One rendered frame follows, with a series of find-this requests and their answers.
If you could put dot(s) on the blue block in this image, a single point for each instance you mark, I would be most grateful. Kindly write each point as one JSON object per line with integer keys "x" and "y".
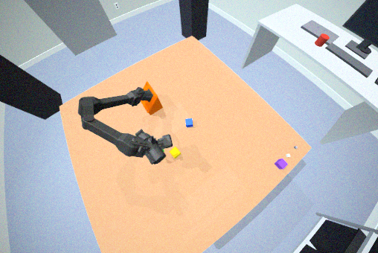
{"x": 189, "y": 122}

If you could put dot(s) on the purple cube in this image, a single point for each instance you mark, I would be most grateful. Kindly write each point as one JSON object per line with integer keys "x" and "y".
{"x": 281, "y": 164}

